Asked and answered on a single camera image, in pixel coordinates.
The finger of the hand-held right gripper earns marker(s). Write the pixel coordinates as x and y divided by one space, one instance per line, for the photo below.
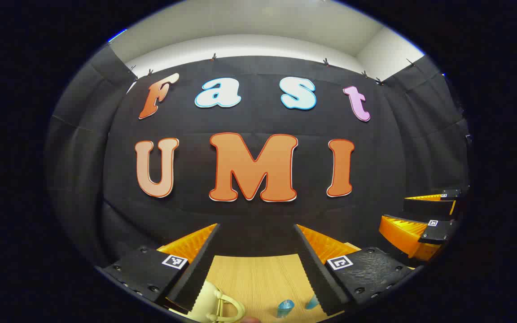
402 235
429 207

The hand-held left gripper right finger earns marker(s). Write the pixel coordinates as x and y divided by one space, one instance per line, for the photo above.
314 269

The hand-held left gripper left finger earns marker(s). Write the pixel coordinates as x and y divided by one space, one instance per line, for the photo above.
200 264

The white and blue tube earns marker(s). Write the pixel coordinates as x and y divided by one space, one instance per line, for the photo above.
312 302

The blue glass bottle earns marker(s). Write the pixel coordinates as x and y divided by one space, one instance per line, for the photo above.
285 308

